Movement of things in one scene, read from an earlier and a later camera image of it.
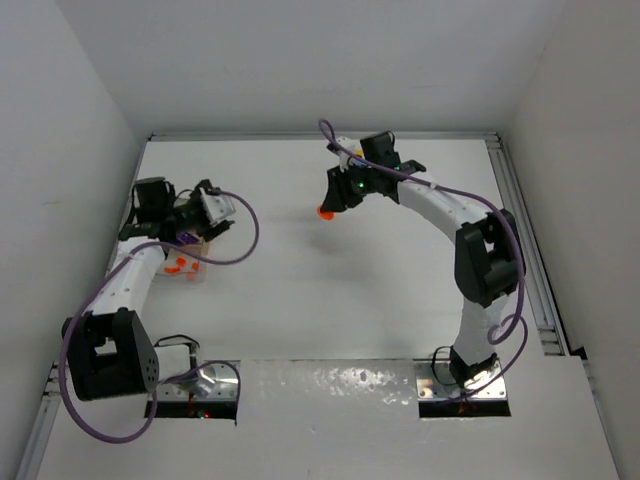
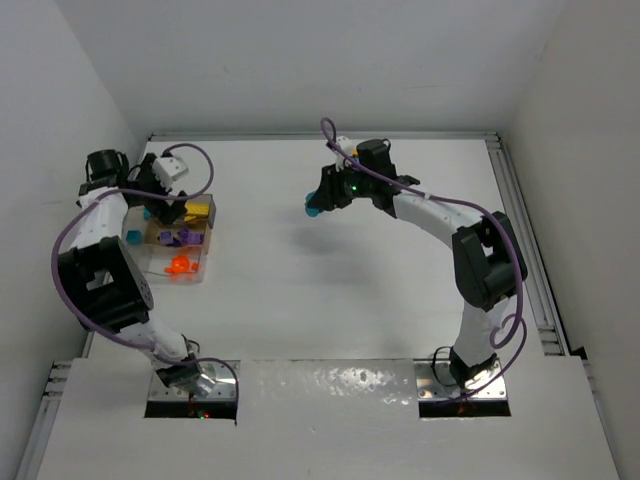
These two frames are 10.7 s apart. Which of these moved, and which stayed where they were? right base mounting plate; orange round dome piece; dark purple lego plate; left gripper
Moved: left gripper; orange round dome piece
Stayed: dark purple lego plate; right base mounting plate
